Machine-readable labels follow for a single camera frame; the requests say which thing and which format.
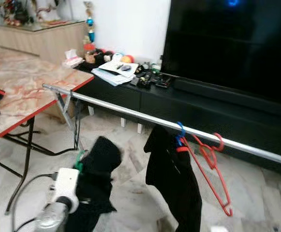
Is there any large black television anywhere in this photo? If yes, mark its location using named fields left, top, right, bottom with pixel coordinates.
left=161, top=0, right=281, bottom=108

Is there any marble top folding table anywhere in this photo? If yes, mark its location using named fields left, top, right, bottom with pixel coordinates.
left=0, top=51, right=95, bottom=216

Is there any red wire clothes hanger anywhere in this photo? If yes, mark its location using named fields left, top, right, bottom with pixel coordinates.
left=191, top=132, right=234, bottom=217

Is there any blue clothes hanger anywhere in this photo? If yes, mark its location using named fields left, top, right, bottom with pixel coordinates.
left=175, top=121, right=186, bottom=147

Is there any black round plush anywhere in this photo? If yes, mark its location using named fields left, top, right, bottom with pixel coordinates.
left=94, top=47, right=114, bottom=64

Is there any pink white tissue pack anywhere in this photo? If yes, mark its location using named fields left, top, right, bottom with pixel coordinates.
left=63, top=48, right=85, bottom=68

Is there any light wood drawer cabinet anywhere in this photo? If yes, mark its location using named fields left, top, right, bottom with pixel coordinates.
left=0, top=19, right=89, bottom=66

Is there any black electronic gadget pile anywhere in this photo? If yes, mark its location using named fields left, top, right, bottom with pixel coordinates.
left=134, top=59, right=174, bottom=89

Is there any gold trophy blue ball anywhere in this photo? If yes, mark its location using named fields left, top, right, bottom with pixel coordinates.
left=83, top=0, right=96, bottom=45

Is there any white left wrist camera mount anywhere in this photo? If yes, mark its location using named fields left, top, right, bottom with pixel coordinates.
left=50, top=167, right=81, bottom=213

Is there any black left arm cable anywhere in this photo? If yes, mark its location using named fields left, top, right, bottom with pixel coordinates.
left=5, top=173, right=59, bottom=232

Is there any black soundbar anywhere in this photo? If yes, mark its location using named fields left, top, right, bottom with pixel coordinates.
left=172, top=77, right=281, bottom=118

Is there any green plastic clothes hanger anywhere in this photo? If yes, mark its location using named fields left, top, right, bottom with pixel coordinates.
left=74, top=150, right=87, bottom=173

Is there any white paper stack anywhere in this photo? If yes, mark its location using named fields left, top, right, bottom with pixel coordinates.
left=91, top=60, right=139, bottom=87

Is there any white porcelain figurine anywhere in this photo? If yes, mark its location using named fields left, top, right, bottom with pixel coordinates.
left=34, top=0, right=62, bottom=21

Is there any black garment red collar band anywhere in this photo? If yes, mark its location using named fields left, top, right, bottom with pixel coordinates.
left=145, top=125, right=203, bottom=232

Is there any red lid snack jar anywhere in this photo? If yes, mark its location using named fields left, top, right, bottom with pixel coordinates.
left=84, top=43, right=96, bottom=63

